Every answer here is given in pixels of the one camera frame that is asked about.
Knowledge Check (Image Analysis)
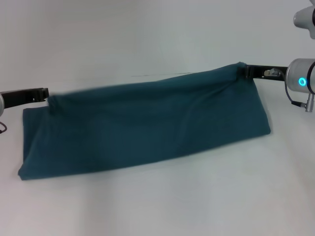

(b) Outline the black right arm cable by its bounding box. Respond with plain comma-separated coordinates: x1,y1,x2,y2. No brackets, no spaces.
284,83,308,107

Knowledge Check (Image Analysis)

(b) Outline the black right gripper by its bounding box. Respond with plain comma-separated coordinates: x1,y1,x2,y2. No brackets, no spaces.
236,64,290,82

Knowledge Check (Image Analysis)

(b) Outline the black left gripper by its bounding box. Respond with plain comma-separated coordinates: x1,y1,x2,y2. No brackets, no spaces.
0,88,50,111

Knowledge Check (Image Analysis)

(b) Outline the teal blue shirt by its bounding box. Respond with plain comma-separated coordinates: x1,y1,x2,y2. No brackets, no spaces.
17,61,273,181

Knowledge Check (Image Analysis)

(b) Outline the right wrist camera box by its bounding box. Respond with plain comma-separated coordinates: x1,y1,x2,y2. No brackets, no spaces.
293,4,315,39

